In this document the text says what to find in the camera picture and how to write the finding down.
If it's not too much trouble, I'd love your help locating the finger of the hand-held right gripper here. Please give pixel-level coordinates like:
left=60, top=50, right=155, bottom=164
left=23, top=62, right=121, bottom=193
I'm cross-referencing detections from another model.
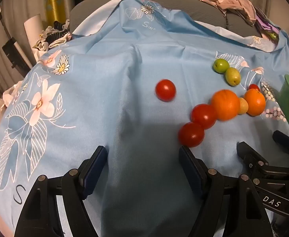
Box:
left=236, top=141, right=270, bottom=176
left=272, top=130, right=289, bottom=168

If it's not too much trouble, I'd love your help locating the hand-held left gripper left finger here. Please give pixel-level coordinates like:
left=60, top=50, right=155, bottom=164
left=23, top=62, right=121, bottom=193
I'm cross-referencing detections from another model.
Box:
left=14, top=145, right=108, bottom=237

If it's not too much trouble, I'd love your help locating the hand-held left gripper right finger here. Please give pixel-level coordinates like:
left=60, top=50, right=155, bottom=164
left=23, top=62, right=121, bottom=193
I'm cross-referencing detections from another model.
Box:
left=178, top=145, right=273, bottom=237

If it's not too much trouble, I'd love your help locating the orange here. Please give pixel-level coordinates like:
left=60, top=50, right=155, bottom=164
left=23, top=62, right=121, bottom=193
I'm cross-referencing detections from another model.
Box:
left=244, top=89, right=266, bottom=117
left=211, top=89, right=241, bottom=121

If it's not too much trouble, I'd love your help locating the small yellow fruit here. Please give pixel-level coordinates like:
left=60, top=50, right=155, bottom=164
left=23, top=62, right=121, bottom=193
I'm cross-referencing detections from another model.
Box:
left=238, top=97, right=249, bottom=115

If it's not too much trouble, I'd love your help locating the yellowish green plum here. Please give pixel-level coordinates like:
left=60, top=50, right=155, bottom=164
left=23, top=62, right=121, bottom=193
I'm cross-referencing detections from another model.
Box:
left=225, top=67, right=241, bottom=87

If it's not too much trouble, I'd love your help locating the blue floral bed sheet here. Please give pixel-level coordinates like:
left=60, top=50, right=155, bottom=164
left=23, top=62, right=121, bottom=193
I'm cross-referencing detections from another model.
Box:
left=0, top=0, right=289, bottom=237

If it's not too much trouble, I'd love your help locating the white crumpled cloth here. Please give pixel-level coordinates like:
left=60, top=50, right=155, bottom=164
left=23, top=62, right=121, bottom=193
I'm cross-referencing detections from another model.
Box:
left=0, top=80, right=21, bottom=126

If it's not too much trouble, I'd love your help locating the purple cloth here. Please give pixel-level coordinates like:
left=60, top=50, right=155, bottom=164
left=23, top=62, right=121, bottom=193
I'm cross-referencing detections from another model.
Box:
left=255, top=7, right=281, bottom=40

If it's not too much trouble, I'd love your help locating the black and white cloth pile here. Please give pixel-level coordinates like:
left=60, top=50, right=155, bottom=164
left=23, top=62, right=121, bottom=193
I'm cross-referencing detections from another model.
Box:
left=32, top=20, right=72, bottom=52

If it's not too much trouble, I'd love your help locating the black box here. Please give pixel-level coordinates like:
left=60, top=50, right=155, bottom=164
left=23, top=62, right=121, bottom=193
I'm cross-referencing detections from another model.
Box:
left=2, top=37, right=28, bottom=70

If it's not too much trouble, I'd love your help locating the pink crumpled cloth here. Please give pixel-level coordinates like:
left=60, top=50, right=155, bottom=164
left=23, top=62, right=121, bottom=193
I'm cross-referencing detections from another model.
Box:
left=186, top=0, right=258, bottom=27

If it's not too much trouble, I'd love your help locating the grey sofa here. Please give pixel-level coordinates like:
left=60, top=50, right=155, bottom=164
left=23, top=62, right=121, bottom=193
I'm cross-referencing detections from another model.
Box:
left=69, top=0, right=289, bottom=55

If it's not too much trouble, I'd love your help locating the yellow patterned curtain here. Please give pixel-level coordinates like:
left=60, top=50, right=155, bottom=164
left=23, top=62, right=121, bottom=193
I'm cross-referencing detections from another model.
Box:
left=44, top=0, right=69, bottom=28

